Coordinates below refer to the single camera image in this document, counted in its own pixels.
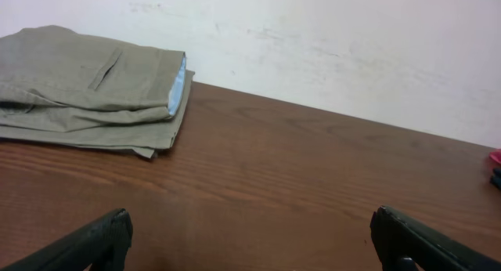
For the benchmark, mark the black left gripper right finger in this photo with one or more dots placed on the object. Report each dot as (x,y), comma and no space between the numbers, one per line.
(403,243)

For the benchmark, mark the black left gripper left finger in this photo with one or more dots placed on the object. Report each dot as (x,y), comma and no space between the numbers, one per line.
(100,245)

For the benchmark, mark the black Sydrogen shirt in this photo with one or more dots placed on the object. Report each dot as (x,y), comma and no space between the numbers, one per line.
(495,178)

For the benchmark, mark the red garment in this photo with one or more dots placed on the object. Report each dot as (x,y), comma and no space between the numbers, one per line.
(495,155)

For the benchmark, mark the folded khaki trousers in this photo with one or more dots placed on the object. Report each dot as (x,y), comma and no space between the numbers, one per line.
(62,87)

